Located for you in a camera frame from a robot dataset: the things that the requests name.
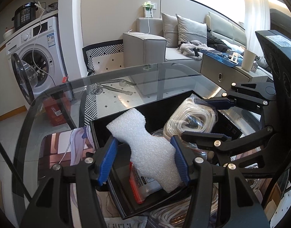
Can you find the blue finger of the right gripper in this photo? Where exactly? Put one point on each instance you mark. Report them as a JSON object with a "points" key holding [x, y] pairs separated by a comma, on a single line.
{"points": [[224, 147], [249, 96]]}

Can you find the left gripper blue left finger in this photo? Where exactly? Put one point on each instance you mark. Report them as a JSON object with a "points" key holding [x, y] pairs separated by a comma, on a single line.
{"points": [[51, 203]]}

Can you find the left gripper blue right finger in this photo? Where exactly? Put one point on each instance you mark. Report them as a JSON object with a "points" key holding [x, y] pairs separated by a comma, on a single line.
{"points": [[238, 206]]}

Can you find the red-edged white packet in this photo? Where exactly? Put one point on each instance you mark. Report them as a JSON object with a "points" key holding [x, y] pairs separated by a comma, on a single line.
{"points": [[141, 186]]}

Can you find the white foam piece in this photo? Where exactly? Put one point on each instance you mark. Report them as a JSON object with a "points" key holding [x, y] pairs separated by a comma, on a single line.
{"points": [[153, 156]]}

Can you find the black storage box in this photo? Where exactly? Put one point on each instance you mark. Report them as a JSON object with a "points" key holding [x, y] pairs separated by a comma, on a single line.
{"points": [[156, 114]]}

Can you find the silver foil pouch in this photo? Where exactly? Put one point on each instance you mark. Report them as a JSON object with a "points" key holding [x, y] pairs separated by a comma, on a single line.
{"points": [[133, 222]]}

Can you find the cream paper roll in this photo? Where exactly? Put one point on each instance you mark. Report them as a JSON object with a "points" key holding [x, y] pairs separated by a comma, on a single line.
{"points": [[248, 59]]}

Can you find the beige drawer cabinet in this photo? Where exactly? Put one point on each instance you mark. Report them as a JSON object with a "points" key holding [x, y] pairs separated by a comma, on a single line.
{"points": [[224, 75]]}

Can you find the anime printed desk mat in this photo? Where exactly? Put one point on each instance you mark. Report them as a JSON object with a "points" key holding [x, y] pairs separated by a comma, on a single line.
{"points": [[69, 148]]}

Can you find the black jacket on sofa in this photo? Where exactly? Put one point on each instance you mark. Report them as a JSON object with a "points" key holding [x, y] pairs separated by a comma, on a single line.
{"points": [[216, 43]]}

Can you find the grey fuzzy blanket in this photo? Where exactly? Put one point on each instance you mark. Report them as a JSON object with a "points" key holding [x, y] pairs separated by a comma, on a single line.
{"points": [[192, 49]]}

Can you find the grey cushion right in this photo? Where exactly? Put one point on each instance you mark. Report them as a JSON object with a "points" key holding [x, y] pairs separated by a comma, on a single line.
{"points": [[190, 30]]}

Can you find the grey cushion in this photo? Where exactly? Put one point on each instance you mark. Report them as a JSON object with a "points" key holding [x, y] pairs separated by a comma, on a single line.
{"points": [[170, 30], [190, 30]]}

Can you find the red box on floor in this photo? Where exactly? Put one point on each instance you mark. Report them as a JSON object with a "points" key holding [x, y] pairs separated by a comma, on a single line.
{"points": [[53, 111]]}

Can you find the grey cushion left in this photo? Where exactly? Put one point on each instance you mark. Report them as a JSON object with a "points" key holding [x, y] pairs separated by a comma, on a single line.
{"points": [[170, 30]]}

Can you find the beige sofa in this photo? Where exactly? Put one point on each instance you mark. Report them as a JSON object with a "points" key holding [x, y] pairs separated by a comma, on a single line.
{"points": [[147, 45]]}

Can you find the white washing machine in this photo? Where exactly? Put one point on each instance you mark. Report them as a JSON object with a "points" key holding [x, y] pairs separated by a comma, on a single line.
{"points": [[36, 59]]}

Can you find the black patterned chair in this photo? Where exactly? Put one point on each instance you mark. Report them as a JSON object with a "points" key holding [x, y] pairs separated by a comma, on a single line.
{"points": [[99, 58]]}

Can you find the white bowl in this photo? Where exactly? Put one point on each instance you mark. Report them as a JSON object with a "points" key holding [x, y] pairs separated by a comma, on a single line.
{"points": [[8, 33]]}

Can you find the black pressure cooker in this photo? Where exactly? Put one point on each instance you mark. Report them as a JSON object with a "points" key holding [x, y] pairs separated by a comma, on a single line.
{"points": [[24, 15]]}

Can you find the white wall phone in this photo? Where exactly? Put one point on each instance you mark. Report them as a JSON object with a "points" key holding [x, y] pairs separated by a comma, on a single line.
{"points": [[148, 8]]}

